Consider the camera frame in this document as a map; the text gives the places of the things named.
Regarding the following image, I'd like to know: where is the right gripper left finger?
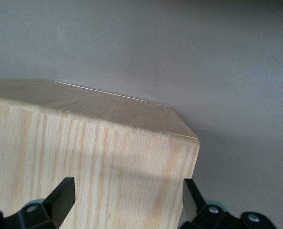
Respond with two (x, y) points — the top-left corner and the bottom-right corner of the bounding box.
(0, 177), (76, 229)

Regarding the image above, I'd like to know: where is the light wooden drawer cabinet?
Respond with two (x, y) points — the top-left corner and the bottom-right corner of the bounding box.
(0, 78), (201, 229)

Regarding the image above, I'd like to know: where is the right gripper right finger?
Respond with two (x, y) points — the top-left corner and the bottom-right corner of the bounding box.
(179, 178), (279, 229)

